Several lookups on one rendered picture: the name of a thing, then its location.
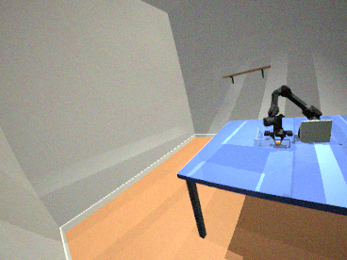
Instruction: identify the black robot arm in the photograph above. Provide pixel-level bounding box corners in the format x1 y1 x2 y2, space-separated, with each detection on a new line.
262 85 322 138

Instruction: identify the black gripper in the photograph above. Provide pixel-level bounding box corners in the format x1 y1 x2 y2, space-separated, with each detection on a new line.
264 124 293 139

